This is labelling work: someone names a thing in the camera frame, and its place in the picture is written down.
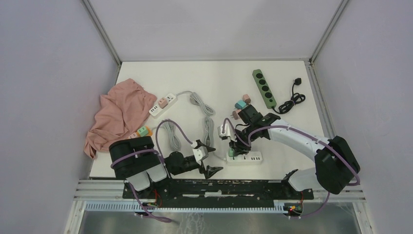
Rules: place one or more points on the orange power strip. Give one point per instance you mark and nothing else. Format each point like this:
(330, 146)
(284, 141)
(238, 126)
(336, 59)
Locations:
(150, 134)

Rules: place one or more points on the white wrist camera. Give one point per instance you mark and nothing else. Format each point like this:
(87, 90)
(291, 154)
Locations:
(199, 151)
(226, 132)

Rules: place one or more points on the pink charger plug end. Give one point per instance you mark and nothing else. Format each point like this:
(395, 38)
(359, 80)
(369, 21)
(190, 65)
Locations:
(246, 98)

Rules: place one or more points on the pink charger plug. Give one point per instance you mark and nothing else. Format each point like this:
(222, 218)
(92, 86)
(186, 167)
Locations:
(236, 114)

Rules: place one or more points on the black mounting base plate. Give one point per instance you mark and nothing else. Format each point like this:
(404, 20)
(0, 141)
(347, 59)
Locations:
(225, 193)

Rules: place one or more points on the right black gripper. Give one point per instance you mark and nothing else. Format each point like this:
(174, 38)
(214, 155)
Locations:
(239, 147)

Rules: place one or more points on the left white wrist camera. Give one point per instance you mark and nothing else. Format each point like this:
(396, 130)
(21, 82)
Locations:
(199, 151)

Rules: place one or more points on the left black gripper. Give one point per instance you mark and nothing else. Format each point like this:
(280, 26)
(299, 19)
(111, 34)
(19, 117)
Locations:
(210, 171)

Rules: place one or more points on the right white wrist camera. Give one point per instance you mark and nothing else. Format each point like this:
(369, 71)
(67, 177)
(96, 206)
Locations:
(226, 132)

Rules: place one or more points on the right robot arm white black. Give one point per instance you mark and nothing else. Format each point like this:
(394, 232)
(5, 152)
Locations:
(335, 165)

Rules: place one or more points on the green power strip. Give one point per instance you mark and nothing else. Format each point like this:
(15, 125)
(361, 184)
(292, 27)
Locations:
(264, 89)

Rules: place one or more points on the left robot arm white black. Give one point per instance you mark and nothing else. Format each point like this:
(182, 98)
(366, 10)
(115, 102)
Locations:
(136, 161)

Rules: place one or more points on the teal usb charger plug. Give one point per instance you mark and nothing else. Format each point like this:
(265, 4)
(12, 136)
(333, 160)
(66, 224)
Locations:
(239, 105)

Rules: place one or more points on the pink cloth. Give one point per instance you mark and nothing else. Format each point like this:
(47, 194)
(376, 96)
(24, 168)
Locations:
(123, 110)

